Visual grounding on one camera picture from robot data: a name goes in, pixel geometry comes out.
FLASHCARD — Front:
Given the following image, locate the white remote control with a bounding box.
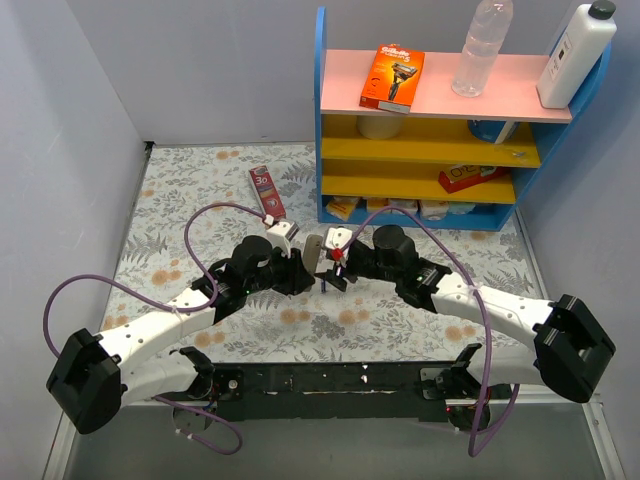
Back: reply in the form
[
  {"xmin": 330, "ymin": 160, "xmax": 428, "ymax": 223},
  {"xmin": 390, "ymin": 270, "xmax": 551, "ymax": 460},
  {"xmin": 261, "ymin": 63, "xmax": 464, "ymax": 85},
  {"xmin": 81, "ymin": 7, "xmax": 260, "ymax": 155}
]
[{"xmin": 302, "ymin": 234, "xmax": 323, "ymax": 276}]

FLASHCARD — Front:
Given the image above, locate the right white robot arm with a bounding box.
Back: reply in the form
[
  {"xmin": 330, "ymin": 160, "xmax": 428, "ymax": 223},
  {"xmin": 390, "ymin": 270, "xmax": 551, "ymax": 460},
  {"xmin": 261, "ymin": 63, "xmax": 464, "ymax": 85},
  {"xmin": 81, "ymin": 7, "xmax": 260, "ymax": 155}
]
[{"xmin": 321, "ymin": 225, "xmax": 616, "ymax": 403}]

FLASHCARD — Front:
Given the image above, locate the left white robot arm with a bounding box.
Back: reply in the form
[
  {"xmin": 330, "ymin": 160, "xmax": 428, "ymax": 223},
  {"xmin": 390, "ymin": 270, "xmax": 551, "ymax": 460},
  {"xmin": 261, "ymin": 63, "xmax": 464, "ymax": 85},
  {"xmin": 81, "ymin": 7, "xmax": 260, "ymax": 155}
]
[{"xmin": 46, "ymin": 233, "xmax": 321, "ymax": 434}]

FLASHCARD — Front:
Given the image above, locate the red toothpaste box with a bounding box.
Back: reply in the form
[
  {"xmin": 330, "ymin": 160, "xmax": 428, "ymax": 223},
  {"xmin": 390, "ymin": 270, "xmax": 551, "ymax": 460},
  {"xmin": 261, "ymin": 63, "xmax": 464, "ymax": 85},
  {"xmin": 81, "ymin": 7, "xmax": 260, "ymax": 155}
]
[{"xmin": 249, "ymin": 166, "xmax": 286, "ymax": 220}]

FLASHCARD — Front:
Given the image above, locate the yellow orange box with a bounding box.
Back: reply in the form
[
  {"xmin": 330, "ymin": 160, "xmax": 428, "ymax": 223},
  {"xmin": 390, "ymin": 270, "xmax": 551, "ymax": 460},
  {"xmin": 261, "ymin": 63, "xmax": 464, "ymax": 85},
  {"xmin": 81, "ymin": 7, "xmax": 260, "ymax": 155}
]
[{"xmin": 326, "ymin": 196, "xmax": 360, "ymax": 222}]

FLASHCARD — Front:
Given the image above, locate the red box on shelf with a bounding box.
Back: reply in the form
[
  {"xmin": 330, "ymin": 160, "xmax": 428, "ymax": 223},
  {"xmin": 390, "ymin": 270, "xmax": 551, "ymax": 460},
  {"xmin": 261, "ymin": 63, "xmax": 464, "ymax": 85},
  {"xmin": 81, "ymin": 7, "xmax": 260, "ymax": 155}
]
[{"xmin": 438, "ymin": 164, "xmax": 510, "ymax": 194}]

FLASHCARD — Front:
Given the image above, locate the blue yellow pink shelf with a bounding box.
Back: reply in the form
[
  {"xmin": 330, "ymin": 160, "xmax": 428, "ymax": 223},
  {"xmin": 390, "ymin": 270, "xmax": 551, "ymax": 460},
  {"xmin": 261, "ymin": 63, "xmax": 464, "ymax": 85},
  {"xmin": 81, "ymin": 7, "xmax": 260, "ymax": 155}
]
[{"xmin": 314, "ymin": 9, "xmax": 610, "ymax": 231}]

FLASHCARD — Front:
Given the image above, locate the white cup on shelf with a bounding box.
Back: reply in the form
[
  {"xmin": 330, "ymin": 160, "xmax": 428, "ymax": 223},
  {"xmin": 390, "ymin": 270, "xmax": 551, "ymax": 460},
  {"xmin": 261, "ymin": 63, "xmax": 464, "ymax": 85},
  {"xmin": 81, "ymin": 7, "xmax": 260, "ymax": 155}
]
[{"xmin": 356, "ymin": 115, "xmax": 404, "ymax": 140}]

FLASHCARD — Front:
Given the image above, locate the blue white container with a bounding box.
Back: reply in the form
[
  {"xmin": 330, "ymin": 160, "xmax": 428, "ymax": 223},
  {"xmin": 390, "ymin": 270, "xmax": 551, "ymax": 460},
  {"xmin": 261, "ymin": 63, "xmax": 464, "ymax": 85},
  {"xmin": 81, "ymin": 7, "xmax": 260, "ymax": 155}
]
[{"xmin": 467, "ymin": 120, "xmax": 520, "ymax": 144}]

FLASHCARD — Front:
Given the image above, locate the orange razor box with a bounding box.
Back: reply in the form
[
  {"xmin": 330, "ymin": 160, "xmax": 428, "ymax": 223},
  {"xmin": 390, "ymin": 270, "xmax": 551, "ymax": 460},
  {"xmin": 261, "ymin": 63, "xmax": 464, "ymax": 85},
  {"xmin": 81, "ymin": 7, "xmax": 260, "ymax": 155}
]
[{"xmin": 359, "ymin": 44, "xmax": 425, "ymax": 114}]

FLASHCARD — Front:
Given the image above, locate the clear plastic water bottle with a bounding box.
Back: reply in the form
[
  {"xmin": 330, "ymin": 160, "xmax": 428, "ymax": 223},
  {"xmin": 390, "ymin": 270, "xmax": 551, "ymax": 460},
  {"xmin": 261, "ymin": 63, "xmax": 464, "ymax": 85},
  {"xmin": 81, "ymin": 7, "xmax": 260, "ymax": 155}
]
[{"xmin": 451, "ymin": 0, "xmax": 514, "ymax": 98}]

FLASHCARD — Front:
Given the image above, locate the white bottle black cap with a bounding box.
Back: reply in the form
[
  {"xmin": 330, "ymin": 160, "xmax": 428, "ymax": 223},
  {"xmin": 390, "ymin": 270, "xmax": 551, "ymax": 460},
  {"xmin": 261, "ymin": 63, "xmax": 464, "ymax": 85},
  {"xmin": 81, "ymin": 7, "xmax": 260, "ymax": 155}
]
[{"xmin": 536, "ymin": 0, "xmax": 617, "ymax": 109}]

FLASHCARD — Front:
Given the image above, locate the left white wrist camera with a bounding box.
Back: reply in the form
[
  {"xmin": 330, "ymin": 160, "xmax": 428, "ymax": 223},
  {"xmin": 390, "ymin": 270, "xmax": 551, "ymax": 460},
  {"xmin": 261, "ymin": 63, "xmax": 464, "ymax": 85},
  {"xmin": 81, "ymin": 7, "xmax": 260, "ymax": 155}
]
[{"xmin": 263, "ymin": 214, "xmax": 299, "ymax": 258}]

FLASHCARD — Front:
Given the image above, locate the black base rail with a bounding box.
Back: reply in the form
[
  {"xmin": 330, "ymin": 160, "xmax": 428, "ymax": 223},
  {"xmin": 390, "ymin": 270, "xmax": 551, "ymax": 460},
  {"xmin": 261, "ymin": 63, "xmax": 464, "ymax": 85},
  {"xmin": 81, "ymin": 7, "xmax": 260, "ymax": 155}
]
[{"xmin": 205, "ymin": 360, "xmax": 480, "ymax": 430}]

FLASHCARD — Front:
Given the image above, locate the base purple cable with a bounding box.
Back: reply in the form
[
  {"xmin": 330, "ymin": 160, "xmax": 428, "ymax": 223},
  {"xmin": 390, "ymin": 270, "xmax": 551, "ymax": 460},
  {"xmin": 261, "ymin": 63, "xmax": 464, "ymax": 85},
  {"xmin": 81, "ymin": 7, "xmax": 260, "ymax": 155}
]
[{"xmin": 152, "ymin": 394, "xmax": 245, "ymax": 455}]

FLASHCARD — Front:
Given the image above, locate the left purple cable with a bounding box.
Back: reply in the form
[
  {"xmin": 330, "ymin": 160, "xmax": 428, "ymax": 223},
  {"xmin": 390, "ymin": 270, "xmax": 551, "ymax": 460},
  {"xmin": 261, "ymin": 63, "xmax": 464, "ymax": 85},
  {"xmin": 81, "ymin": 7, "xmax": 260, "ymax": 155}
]
[{"xmin": 42, "ymin": 202, "xmax": 274, "ymax": 359}]

